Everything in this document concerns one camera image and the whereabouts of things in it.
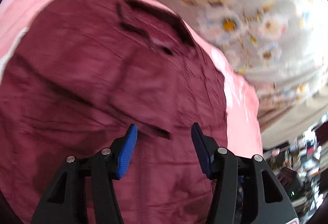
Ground maroon puffer jacket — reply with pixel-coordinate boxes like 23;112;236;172
1;0;227;223

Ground cluttered dark shelf items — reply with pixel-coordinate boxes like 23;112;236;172
264;115;327;223

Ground grey floral bed sheet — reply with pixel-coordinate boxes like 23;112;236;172
157;0;327;111

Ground pink butterfly blanket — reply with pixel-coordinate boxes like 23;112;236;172
1;0;263;157

